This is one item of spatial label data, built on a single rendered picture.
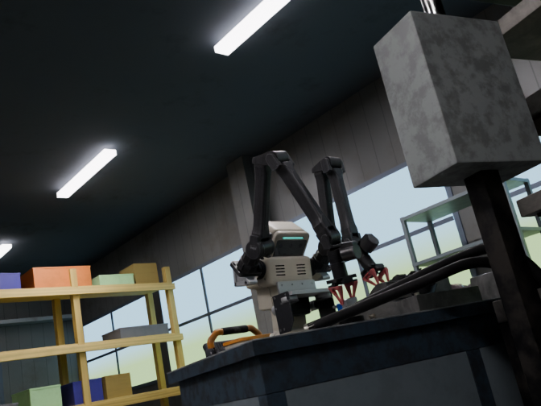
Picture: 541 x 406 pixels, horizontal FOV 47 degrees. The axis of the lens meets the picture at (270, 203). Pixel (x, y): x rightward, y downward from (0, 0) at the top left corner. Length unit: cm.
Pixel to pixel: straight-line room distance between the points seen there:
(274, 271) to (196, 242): 546
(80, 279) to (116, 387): 130
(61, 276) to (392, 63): 617
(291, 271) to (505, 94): 140
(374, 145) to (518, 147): 438
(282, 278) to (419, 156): 131
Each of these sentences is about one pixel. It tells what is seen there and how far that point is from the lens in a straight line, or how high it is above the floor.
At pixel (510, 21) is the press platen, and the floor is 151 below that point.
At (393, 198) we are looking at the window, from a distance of 572.
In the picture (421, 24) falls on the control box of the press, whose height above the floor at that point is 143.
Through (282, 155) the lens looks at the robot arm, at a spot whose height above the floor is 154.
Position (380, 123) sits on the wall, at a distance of 592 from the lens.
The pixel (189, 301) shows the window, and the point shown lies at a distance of 822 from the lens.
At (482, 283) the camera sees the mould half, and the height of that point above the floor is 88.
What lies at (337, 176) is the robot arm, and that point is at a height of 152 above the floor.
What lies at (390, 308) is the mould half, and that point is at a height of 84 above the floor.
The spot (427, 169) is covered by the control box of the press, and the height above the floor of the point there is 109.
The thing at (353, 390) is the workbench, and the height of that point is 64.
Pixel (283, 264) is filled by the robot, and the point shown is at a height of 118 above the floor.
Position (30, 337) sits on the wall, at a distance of 1097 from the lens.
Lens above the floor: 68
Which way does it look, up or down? 16 degrees up
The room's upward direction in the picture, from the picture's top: 12 degrees counter-clockwise
